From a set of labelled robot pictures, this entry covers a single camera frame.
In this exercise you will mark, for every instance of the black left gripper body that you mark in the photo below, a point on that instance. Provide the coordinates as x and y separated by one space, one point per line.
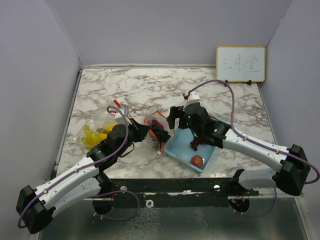
135 134

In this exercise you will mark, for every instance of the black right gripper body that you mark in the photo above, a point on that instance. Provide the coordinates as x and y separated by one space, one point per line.
198 132

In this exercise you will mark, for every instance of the clear orange zip bag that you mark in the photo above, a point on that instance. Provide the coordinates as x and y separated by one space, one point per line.
161 118
99 120

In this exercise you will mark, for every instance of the yellow banana bunch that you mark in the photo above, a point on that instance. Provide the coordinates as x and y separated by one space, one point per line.
92 138

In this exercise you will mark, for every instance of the dark grape bunch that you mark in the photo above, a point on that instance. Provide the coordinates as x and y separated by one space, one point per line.
160 133

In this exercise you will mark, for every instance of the red brown round fruit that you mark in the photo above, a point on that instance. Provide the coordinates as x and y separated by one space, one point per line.
197 161

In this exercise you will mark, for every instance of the purple sweet potato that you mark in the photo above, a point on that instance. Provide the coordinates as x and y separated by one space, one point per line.
155 122

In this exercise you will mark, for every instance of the red grape bunch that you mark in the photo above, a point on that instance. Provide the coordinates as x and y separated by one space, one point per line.
196 143

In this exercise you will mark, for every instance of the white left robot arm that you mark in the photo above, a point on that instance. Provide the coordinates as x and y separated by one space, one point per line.
38 206

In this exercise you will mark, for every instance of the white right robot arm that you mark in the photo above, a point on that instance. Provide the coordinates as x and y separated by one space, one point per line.
287 167

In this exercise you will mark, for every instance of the light blue plastic basket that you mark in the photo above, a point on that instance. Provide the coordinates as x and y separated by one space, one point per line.
180 149

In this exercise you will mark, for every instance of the small framed whiteboard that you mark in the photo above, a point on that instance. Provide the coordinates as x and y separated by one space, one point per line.
241 64

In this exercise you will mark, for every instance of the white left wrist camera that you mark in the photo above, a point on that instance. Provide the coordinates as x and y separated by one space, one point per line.
121 116

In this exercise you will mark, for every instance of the black mounting rail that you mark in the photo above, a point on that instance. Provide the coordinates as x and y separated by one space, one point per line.
171 192

